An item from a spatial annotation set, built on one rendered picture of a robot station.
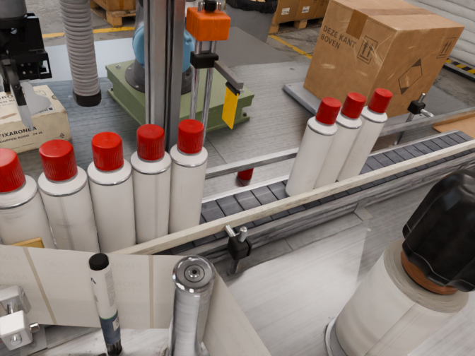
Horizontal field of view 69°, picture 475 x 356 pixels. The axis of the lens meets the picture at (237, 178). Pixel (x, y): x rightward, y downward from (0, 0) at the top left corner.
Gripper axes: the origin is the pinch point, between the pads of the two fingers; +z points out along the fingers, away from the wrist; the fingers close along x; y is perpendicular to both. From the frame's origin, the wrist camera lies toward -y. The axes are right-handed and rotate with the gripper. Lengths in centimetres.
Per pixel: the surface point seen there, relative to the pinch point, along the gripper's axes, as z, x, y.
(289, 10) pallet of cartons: 56, 206, 322
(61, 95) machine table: 5.1, 13.7, 12.8
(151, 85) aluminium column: -19.1, -30.9, 14.1
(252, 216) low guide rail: -3, -50, 23
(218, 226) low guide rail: -3, -49, 16
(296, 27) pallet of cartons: 79, 213, 350
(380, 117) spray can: -17, -52, 48
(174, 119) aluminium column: -13.2, -32.6, 17.4
